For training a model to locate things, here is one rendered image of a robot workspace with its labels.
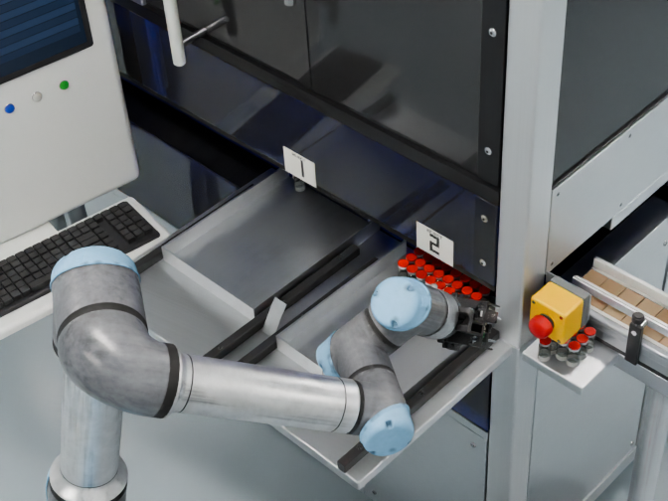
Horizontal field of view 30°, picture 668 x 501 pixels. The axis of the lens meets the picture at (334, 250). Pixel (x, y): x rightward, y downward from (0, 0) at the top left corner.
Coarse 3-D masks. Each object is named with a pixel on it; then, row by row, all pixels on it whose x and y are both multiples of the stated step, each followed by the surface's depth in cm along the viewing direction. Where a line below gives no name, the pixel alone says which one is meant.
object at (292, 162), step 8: (288, 152) 239; (288, 160) 241; (296, 160) 239; (304, 160) 237; (288, 168) 242; (296, 168) 240; (304, 168) 238; (312, 168) 236; (296, 176) 242; (304, 176) 240; (312, 176) 238; (312, 184) 239
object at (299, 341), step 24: (384, 264) 236; (360, 288) 234; (312, 312) 226; (336, 312) 229; (288, 336) 224; (312, 336) 225; (312, 360) 216; (408, 360) 220; (432, 360) 219; (408, 384) 215
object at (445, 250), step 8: (424, 232) 221; (432, 232) 220; (424, 240) 223; (432, 240) 221; (440, 240) 219; (448, 240) 217; (424, 248) 224; (432, 248) 222; (440, 248) 220; (448, 248) 219; (440, 256) 222; (448, 256) 220
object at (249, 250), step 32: (256, 192) 254; (288, 192) 256; (224, 224) 249; (256, 224) 249; (288, 224) 248; (320, 224) 248; (352, 224) 247; (192, 256) 243; (224, 256) 242; (256, 256) 242; (288, 256) 241; (320, 256) 241; (224, 288) 231; (256, 288) 235; (288, 288) 232
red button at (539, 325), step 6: (534, 318) 207; (540, 318) 207; (546, 318) 207; (534, 324) 207; (540, 324) 206; (546, 324) 206; (534, 330) 208; (540, 330) 207; (546, 330) 206; (552, 330) 207; (540, 336) 208; (546, 336) 207
